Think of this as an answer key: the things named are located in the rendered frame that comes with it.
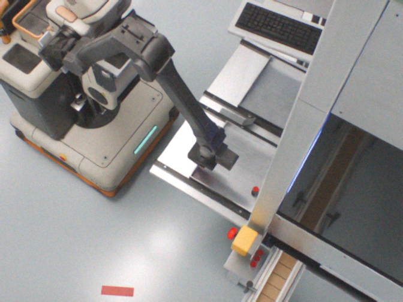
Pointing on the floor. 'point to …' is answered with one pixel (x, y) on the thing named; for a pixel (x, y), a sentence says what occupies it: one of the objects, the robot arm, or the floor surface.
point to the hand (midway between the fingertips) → (200, 163)
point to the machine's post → (315, 100)
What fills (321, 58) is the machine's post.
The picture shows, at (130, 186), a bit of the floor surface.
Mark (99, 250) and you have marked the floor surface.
